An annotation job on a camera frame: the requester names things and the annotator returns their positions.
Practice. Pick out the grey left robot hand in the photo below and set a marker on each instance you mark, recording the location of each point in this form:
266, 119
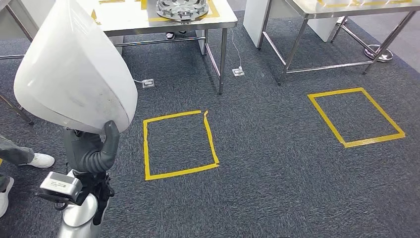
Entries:
77, 148

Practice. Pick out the white plastic part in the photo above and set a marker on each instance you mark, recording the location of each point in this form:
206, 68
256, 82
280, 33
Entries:
75, 65

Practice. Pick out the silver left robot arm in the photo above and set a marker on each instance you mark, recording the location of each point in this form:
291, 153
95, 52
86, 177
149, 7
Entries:
77, 220

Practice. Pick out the steel workbench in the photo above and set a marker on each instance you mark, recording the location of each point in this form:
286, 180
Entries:
131, 16

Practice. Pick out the grey floor socket box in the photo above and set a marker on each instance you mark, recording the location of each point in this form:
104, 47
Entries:
238, 71
148, 83

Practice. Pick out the yellow floor tape marking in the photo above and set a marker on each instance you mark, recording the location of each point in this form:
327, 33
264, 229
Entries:
374, 140
178, 172

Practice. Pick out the steel table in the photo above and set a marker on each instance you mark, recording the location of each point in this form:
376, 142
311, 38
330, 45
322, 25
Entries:
19, 23
328, 10

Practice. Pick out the white cabinet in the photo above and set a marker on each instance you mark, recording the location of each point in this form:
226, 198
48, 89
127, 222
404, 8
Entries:
39, 10
252, 19

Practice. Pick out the silver wheel hubcap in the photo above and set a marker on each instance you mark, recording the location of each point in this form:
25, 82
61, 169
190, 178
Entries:
182, 8

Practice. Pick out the chrome round stand base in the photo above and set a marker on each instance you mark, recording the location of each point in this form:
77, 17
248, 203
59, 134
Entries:
379, 54

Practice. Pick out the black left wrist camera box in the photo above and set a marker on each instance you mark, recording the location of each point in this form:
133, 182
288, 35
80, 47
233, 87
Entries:
60, 187

